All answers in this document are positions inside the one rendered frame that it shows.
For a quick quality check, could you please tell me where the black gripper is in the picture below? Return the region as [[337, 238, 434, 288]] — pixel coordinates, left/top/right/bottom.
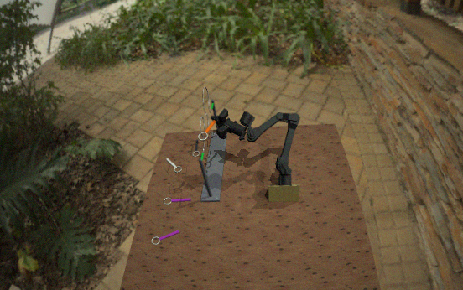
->
[[211, 109, 237, 134]]

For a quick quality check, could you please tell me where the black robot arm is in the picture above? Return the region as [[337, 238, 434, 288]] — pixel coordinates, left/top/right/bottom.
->
[[216, 111, 299, 186]]

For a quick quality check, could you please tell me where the orange handle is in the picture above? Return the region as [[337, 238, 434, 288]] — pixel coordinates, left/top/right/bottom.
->
[[198, 120, 216, 141]]

